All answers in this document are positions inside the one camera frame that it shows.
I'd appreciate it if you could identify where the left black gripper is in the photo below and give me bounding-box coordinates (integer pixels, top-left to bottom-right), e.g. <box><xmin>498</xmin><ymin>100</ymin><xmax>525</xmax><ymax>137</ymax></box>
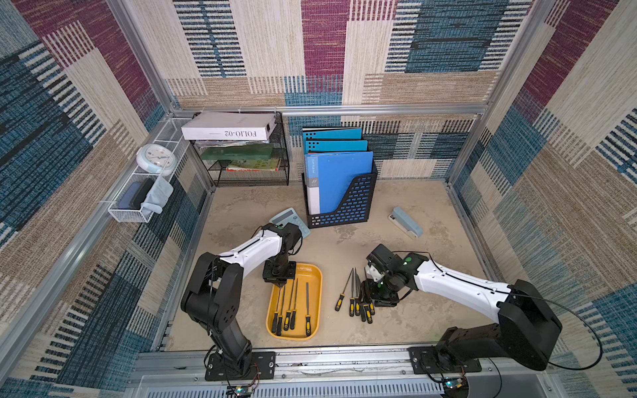
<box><xmin>264</xmin><ymin>256</ymin><xmax>297</xmax><ymax>286</ymax></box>

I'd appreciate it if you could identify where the file tool horizontal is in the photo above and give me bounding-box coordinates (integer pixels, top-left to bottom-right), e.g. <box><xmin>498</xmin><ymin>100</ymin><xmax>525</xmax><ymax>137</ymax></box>
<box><xmin>270</xmin><ymin>286</ymin><xmax>283</xmax><ymax>334</ymax></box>

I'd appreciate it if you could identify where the file tool diagonal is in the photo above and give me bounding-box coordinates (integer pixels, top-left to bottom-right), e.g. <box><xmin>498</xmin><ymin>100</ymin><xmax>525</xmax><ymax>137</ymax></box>
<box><xmin>283</xmin><ymin>281</ymin><xmax>294</xmax><ymax>331</ymax></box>

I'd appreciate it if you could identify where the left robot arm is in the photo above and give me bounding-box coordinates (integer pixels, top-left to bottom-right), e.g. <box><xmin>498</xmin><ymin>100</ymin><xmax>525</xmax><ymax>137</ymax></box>
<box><xmin>180</xmin><ymin>223</ymin><xmax>303</xmax><ymax>376</ymax></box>

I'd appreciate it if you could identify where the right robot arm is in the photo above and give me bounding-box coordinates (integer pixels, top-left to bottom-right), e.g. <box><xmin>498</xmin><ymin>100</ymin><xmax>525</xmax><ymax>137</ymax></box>
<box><xmin>363</xmin><ymin>245</ymin><xmax>562</xmax><ymax>371</ymax></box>

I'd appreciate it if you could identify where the yellow plastic storage tray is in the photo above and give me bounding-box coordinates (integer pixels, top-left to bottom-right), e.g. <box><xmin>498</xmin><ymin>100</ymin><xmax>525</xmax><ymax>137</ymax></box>
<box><xmin>265</xmin><ymin>263</ymin><xmax>323</xmax><ymax>342</ymax></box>

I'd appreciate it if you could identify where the black mesh file holder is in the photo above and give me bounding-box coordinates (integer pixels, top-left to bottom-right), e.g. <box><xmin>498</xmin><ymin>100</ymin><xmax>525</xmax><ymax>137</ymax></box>
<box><xmin>307</xmin><ymin>164</ymin><xmax>378</xmax><ymax>229</ymax></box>

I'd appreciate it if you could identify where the white folio box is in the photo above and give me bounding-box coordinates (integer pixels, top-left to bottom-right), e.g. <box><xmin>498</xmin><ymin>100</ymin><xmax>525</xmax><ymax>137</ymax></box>
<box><xmin>182</xmin><ymin>112</ymin><xmax>276</xmax><ymax>141</ymax></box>

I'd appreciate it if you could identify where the light blue calculator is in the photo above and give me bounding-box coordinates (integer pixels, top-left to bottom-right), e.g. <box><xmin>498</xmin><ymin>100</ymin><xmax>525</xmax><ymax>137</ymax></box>
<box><xmin>270</xmin><ymin>207</ymin><xmax>310</xmax><ymax>239</ymax></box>

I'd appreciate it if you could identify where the blue grey stapler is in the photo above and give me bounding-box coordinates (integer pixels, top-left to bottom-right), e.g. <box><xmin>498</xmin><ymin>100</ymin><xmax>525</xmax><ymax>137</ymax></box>
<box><xmin>388</xmin><ymin>207</ymin><xmax>423</xmax><ymax>239</ymax></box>

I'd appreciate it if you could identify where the front blue folder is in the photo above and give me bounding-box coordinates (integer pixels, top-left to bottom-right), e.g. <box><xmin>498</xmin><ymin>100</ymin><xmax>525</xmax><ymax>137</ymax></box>
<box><xmin>305</xmin><ymin>152</ymin><xmax>373</xmax><ymax>215</ymax></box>

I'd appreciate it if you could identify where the red book on shelf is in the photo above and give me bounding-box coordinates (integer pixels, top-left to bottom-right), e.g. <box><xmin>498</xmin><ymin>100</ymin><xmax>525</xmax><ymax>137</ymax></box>
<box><xmin>227</xmin><ymin>159</ymin><xmax>280</xmax><ymax>172</ymax></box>

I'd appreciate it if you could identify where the green book on shelf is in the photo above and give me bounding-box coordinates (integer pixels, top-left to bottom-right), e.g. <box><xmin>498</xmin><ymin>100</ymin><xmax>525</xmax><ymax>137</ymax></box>
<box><xmin>201</xmin><ymin>144</ymin><xmax>274</xmax><ymax>162</ymax></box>

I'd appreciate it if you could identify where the middle teal folder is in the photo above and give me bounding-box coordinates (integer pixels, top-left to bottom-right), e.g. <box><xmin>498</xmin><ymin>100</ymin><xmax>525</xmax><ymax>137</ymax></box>
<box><xmin>304</xmin><ymin>139</ymin><xmax>368</xmax><ymax>154</ymax></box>

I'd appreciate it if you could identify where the teal folder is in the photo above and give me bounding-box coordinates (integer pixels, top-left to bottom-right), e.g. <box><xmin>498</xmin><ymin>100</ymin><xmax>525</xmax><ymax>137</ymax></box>
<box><xmin>304</xmin><ymin>139</ymin><xmax>368</xmax><ymax>154</ymax></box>
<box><xmin>302</xmin><ymin>128</ymin><xmax>363</xmax><ymax>140</ymax></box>

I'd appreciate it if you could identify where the back teal folder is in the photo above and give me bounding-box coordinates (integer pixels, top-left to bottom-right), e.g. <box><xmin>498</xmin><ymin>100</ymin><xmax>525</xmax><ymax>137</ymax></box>
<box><xmin>302</xmin><ymin>128</ymin><xmax>363</xmax><ymax>140</ymax></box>

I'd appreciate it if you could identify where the light blue cloth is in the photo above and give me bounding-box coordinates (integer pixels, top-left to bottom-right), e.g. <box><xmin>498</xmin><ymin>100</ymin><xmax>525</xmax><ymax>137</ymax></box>
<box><xmin>140</xmin><ymin>176</ymin><xmax>174</xmax><ymax>217</ymax></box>

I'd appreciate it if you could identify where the dark blue pouch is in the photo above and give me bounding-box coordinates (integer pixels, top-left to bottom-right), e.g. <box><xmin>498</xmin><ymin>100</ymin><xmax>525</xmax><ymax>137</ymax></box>
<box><xmin>116</xmin><ymin>178</ymin><xmax>154</xmax><ymax>210</ymax></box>

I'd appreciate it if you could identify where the white round clock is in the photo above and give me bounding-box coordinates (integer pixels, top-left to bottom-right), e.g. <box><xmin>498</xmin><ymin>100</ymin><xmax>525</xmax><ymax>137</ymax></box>
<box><xmin>136</xmin><ymin>144</ymin><xmax>177</xmax><ymax>177</ymax></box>

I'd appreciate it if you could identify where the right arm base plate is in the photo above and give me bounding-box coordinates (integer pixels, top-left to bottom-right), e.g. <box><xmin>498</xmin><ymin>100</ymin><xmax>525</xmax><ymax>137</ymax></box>
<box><xmin>407</xmin><ymin>346</ymin><xmax>482</xmax><ymax>376</ymax></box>

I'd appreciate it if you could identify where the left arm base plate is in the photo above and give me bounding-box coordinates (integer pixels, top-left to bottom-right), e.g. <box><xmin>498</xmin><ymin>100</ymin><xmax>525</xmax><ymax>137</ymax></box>
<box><xmin>204</xmin><ymin>351</ymin><xmax>276</xmax><ymax>381</ymax></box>

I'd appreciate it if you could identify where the black wire shelf rack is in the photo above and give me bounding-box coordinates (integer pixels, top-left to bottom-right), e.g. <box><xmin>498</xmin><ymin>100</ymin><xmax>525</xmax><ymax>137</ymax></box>
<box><xmin>192</xmin><ymin>112</ymin><xmax>290</xmax><ymax>188</ymax></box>

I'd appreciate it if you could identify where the white wire wall basket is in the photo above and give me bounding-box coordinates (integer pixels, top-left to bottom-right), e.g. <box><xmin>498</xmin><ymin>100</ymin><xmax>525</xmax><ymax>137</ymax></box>
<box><xmin>108</xmin><ymin>118</ymin><xmax>189</xmax><ymax>223</ymax></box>

